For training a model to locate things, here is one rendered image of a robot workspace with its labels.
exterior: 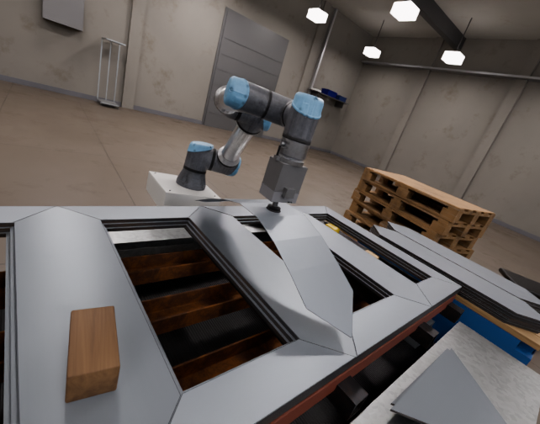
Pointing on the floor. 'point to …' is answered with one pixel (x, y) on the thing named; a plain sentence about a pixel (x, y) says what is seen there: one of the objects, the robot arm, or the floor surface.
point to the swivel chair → (529, 285)
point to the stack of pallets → (418, 210)
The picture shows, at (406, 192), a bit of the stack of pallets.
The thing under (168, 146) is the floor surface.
